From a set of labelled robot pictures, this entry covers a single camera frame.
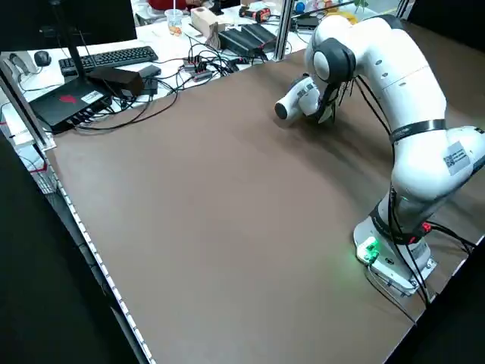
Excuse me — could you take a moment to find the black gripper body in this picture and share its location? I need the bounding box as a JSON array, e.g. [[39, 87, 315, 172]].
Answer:
[[316, 85, 340, 125]]

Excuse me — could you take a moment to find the flat black device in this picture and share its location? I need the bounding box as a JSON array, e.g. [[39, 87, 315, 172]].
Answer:
[[295, 15, 320, 32]]

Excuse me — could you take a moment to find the black finned metal box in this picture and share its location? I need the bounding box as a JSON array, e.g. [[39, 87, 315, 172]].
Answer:
[[218, 29, 262, 58], [240, 24, 277, 52]]

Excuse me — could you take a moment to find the orange and black tool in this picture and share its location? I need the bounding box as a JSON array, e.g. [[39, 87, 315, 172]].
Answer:
[[238, 6, 271, 22]]

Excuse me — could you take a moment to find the grey hub with plugs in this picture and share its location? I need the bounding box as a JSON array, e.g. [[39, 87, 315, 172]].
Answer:
[[183, 55, 215, 83]]

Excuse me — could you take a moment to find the tan cardboard box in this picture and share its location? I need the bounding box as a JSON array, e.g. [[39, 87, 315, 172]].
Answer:
[[189, 6, 221, 37]]

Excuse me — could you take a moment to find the clear plastic cup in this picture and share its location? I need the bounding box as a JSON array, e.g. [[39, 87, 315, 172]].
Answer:
[[165, 9, 183, 37]]

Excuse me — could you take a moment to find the black rectangular box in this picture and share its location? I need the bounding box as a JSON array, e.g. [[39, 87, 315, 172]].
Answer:
[[89, 67, 146, 100]]

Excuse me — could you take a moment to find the black keyboard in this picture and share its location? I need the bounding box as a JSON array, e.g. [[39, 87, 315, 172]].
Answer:
[[58, 45, 159, 77]]

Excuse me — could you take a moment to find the black computer with red logo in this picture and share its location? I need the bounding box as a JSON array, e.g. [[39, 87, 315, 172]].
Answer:
[[28, 77, 114, 134]]

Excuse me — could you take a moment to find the black monitor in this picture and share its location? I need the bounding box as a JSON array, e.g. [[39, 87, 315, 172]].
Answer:
[[0, 0, 138, 83]]

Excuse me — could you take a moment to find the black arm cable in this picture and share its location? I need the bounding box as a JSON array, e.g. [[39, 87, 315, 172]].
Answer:
[[354, 75, 433, 304]]

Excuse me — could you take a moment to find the aluminium frame post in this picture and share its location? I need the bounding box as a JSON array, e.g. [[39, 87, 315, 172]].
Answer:
[[0, 56, 57, 151], [273, 0, 293, 61]]

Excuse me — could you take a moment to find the long black desk cable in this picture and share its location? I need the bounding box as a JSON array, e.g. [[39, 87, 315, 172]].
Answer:
[[74, 89, 179, 132]]

